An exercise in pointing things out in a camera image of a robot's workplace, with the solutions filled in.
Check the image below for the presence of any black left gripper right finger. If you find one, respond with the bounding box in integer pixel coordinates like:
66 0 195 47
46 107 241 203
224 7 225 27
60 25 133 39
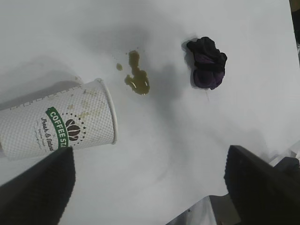
224 144 300 225

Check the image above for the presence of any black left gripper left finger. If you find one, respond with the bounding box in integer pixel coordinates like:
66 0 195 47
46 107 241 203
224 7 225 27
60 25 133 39
0 146 77 225

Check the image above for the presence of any white paper coffee cup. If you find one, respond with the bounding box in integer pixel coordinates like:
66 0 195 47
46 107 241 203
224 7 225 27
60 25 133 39
0 78 119 160

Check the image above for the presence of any black purple cloth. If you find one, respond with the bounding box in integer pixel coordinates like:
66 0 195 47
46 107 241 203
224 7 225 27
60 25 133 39
186 36 228 90

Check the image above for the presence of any brown coffee puddle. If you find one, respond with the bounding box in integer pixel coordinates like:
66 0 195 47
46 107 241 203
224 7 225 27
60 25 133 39
124 50 150 96

